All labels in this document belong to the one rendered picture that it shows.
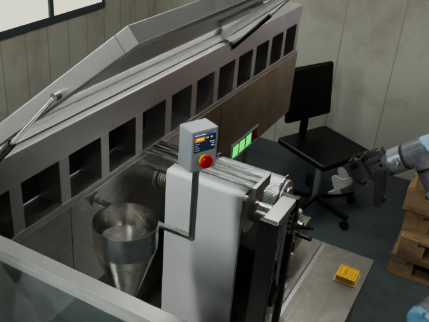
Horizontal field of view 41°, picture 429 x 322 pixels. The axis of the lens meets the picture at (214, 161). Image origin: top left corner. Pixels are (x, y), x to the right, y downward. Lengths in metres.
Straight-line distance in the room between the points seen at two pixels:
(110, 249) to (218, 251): 0.52
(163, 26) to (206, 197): 0.78
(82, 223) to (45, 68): 2.53
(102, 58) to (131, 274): 0.55
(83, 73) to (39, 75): 3.04
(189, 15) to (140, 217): 0.54
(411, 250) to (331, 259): 1.43
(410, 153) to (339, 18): 2.75
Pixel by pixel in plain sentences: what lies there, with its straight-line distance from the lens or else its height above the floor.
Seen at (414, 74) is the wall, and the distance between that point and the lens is 4.28.
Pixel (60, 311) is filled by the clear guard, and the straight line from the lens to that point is 0.95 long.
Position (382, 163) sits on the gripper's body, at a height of 1.49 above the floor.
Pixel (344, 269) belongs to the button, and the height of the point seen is 0.92.
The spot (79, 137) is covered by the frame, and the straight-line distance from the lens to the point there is 1.39.
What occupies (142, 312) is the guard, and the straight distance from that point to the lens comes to 0.92.
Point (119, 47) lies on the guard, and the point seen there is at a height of 1.98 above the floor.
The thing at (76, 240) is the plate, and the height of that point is 1.33.
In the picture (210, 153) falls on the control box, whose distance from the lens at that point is 1.25.
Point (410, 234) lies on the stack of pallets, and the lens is 3.60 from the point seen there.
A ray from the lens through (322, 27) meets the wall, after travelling 4.35.
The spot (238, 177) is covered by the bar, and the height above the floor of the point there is 1.44.
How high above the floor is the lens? 2.24
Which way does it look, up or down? 29 degrees down
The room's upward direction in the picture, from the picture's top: 5 degrees clockwise
